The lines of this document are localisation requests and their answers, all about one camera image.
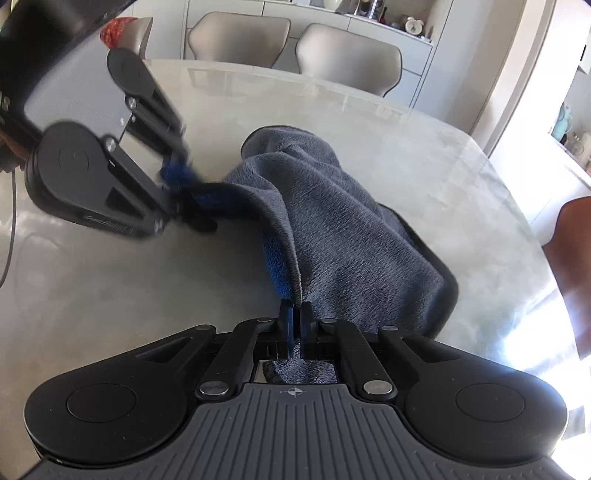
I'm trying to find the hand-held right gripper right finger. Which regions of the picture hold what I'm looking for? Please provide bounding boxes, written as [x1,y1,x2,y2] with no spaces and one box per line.
[299,301,463,402]

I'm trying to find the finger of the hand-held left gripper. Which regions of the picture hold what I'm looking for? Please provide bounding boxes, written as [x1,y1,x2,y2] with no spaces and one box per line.
[102,135,219,238]
[124,83,200,186]

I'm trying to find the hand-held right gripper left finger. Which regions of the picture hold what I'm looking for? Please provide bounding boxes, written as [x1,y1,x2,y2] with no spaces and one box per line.
[134,299,295,402]

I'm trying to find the grey-blue towel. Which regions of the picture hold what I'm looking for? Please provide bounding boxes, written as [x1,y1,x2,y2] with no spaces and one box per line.
[222,124,461,386]

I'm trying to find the beige dining chair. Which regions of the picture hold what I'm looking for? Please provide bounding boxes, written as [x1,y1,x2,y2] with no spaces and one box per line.
[187,11,292,71]
[121,17,154,59]
[295,23,403,99]

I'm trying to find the red mesh bag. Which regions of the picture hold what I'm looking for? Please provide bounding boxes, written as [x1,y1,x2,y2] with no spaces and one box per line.
[99,17,139,49]

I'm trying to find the white sideboard cabinet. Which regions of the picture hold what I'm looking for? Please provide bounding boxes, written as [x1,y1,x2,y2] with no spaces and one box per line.
[147,0,435,110]

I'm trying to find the brown chair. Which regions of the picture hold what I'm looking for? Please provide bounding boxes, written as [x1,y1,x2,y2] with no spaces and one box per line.
[542,196,591,361]

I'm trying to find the teal kettle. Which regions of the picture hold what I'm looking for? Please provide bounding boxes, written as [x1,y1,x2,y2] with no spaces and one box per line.
[553,103,574,144]

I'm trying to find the black cable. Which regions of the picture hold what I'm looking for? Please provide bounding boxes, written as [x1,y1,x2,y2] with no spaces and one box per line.
[0,165,20,288]

